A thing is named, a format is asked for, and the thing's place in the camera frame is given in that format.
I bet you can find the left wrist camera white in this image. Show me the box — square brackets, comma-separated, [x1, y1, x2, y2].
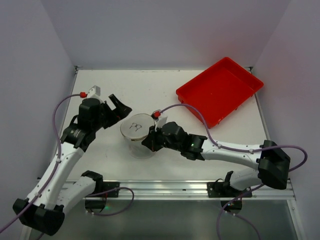
[87, 85, 101, 99]

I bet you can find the white mesh laundry bag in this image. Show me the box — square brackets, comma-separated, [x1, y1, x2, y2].
[120, 113, 155, 159]

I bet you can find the red plastic tray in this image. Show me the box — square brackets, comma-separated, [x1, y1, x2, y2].
[176, 57, 264, 129]

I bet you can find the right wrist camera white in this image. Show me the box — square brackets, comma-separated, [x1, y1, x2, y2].
[151, 110, 168, 130]

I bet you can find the aluminium mounting rail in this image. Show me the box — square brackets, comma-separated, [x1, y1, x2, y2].
[32, 178, 296, 201]

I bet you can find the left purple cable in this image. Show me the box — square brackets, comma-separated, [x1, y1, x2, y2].
[0, 91, 87, 233]

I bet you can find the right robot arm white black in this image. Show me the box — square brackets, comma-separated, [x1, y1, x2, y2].
[142, 122, 291, 191]

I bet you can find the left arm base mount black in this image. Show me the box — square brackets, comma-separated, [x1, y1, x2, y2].
[84, 181, 120, 213]

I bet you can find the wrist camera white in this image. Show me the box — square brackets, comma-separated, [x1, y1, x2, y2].
[87, 85, 101, 99]
[151, 110, 168, 130]

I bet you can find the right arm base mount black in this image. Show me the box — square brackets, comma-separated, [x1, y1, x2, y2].
[206, 171, 251, 214]

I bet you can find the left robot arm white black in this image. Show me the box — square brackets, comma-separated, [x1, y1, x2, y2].
[12, 92, 132, 236]

